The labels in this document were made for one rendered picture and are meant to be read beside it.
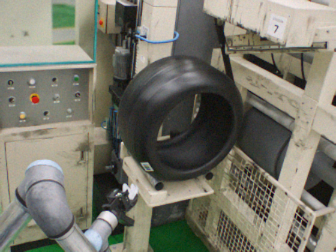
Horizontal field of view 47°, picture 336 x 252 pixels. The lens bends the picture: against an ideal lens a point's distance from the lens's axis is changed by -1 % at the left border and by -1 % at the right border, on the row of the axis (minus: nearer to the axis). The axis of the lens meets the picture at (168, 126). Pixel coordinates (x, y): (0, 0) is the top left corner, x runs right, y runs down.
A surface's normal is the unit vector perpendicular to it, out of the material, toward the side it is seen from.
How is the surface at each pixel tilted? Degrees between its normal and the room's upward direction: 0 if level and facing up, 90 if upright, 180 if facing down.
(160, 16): 90
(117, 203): 70
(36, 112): 90
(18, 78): 90
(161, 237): 0
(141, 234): 90
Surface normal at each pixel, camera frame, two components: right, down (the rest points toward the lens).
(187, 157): -0.22, -0.79
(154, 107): -0.21, 0.01
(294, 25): 0.44, 0.45
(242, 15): -0.89, 0.11
